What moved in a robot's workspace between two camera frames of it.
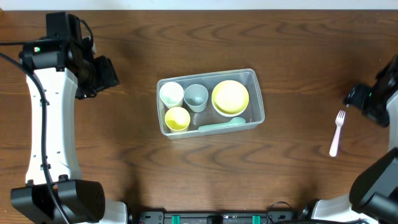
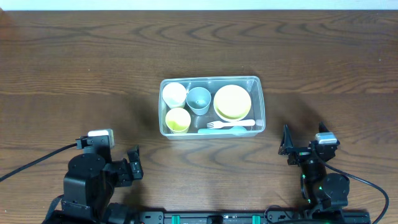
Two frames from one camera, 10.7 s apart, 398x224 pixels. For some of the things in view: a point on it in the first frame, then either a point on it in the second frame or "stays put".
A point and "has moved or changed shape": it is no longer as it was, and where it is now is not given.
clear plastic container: x=194 y=105 has moved or changed shape
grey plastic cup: x=196 y=96 has moved or changed shape
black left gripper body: x=106 y=73 → x=125 y=170
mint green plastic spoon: x=234 y=121 → x=222 y=130
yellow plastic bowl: x=229 y=98 has moved or changed shape
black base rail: x=217 y=217 stays put
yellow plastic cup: x=177 y=119 stays put
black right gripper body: x=356 y=98 → x=301 y=152
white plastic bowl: x=227 y=114 → x=229 y=119
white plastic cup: x=171 y=94 stays put
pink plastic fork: x=339 y=121 → x=217 y=125
